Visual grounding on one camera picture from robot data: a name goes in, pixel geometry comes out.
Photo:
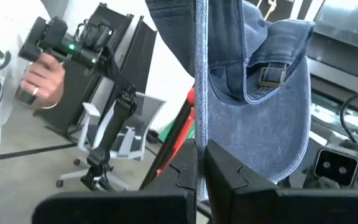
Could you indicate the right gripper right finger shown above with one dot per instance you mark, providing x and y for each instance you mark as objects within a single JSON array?
[{"x": 291, "y": 208}]

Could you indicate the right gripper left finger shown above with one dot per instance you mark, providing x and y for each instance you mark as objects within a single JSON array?
[{"x": 120, "y": 208}]

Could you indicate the blue denim cap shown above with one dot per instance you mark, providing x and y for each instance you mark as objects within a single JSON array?
[{"x": 259, "y": 130}]

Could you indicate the green object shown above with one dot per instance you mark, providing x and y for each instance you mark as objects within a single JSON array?
[{"x": 172, "y": 132}]

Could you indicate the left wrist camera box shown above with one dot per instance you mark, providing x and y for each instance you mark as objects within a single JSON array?
[{"x": 337, "y": 165}]

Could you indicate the person's hand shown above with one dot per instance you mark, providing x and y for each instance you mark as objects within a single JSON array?
[{"x": 45, "y": 77}]

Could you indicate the white office chair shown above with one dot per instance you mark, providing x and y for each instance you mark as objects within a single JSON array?
[{"x": 148, "y": 109}]

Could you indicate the black cabinet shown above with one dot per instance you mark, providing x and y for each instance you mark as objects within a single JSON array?
[{"x": 135, "y": 56}]

